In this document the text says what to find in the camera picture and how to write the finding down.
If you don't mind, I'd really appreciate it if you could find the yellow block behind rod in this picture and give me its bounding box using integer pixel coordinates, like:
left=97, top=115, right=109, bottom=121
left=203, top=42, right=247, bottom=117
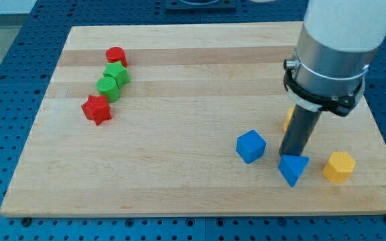
left=283, top=107, right=295, bottom=132

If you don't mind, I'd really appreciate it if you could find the wooden board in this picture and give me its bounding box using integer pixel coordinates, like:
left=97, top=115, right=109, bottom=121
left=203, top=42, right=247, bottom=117
left=0, top=21, right=386, bottom=218

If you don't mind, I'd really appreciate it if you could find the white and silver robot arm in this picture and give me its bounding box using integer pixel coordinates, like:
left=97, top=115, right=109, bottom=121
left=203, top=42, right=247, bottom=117
left=283, top=0, right=386, bottom=116

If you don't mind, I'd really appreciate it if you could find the red star block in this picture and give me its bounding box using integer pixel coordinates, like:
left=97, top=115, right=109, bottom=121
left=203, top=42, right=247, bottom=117
left=81, top=95, right=112, bottom=126

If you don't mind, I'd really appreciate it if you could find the blue cube block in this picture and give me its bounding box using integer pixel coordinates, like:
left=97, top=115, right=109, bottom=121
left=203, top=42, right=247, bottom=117
left=236, top=129, right=267, bottom=164

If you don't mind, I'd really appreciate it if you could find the green star block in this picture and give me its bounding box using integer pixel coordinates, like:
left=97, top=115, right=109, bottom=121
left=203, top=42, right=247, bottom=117
left=103, top=61, right=130, bottom=89

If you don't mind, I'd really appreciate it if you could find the blue triangle block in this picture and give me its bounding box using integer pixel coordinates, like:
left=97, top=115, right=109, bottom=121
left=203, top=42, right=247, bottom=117
left=278, top=155, right=310, bottom=187

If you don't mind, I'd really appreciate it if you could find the red cylinder block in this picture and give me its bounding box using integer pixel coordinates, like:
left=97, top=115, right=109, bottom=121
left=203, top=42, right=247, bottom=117
left=105, top=46, right=128, bottom=67

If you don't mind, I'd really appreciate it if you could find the yellow hexagon block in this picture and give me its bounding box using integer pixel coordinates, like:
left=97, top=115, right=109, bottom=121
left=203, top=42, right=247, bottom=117
left=322, top=151, right=356, bottom=183

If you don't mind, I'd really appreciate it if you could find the green cylinder block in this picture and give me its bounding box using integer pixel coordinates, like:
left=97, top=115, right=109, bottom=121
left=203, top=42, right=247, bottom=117
left=96, top=77, right=121, bottom=103

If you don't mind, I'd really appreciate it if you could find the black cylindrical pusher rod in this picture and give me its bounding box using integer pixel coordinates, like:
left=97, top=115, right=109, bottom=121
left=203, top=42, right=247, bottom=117
left=279, top=105, right=321, bottom=156

